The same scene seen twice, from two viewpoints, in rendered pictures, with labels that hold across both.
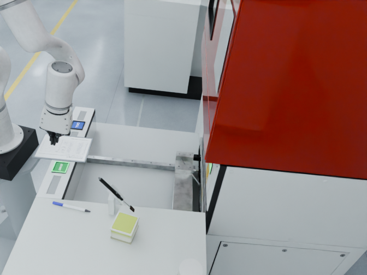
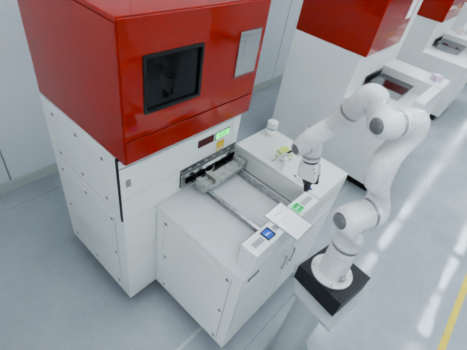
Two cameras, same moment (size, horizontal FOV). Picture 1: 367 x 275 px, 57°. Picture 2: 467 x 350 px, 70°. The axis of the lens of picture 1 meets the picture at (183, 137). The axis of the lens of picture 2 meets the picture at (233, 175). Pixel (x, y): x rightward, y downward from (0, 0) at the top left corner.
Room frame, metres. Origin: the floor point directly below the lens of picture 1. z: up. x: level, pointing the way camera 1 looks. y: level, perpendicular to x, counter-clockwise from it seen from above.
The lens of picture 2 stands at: (2.07, 0.98, 2.17)
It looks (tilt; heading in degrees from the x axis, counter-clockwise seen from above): 41 degrees down; 219
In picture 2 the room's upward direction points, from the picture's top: 12 degrees clockwise
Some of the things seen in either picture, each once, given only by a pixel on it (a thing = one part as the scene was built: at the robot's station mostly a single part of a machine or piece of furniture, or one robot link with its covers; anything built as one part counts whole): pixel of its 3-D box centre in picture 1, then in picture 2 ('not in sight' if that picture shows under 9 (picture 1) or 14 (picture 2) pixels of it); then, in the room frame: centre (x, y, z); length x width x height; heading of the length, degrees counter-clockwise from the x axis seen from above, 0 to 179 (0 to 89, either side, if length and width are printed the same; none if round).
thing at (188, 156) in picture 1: (184, 156); (202, 182); (1.10, -0.02, 0.89); 0.08 x 0.03 x 0.03; 94
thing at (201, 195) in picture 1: (201, 178); (209, 167); (0.98, -0.10, 0.89); 0.44 x 0.02 x 0.10; 4
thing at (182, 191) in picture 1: (182, 186); (221, 174); (0.95, -0.03, 0.87); 0.36 x 0.08 x 0.03; 4
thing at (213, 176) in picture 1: (207, 130); (186, 160); (1.16, -0.10, 1.02); 0.82 x 0.03 x 0.40; 4
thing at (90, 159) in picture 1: (141, 163); (228, 207); (1.07, 0.17, 0.84); 0.50 x 0.02 x 0.03; 94
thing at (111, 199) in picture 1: (116, 200); (282, 159); (0.70, 0.19, 1.03); 0.06 x 0.04 x 0.13; 94
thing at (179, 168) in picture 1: (184, 168); (212, 176); (1.02, -0.02, 0.89); 0.08 x 0.03 x 0.03; 94
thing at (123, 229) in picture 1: (124, 228); (283, 154); (0.62, 0.15, 1.00); 0.07 x 0.07 x 0.07; 81
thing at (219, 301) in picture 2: not in sight; (244, 241); (0.87, 0.20, 0.41); 0.97 x 0.64 x 0.82; 4
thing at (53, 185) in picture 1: (71, 157); (280, 228); (0.99, 0.47, 0.89); 0.55 x 0.09 x 0.14; 4
